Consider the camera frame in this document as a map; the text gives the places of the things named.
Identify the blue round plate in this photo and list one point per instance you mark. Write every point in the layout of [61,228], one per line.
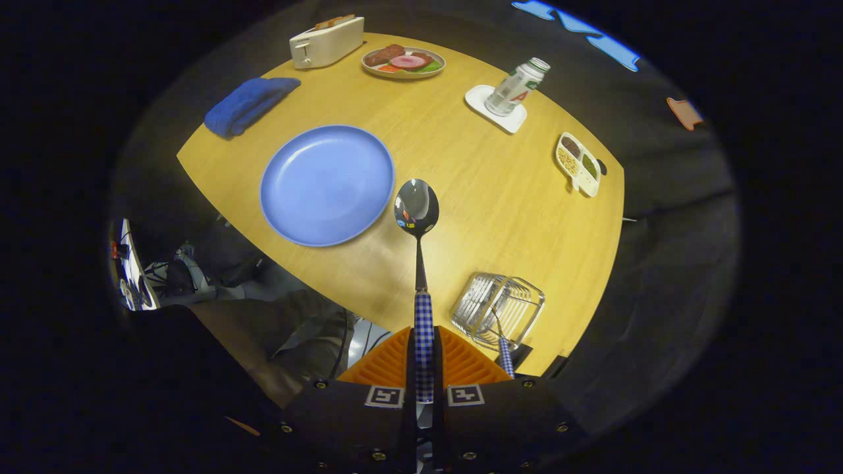
[326,187]

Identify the person's khaki trousers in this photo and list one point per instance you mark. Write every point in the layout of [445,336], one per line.
[296,329]

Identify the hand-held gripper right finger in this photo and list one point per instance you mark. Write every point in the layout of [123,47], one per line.
[500,421]

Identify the white toaster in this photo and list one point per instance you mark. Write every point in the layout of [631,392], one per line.
[323,47]

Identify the plate of toy food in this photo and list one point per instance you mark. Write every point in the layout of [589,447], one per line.
[403,62]

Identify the silver drink bottle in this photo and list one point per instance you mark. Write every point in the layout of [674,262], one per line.
[514,89]

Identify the white divided seasoning tray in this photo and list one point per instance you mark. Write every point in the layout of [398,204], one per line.
[578,164]

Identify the white square coaster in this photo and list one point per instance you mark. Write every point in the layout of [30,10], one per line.
[477,99]

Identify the blue folded towel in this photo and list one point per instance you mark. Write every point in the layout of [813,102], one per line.
[247,105]

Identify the toast slice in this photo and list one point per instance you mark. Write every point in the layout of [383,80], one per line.
[326,24]
[344,19]

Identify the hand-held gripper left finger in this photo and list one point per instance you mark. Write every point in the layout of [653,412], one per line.
[349,421]

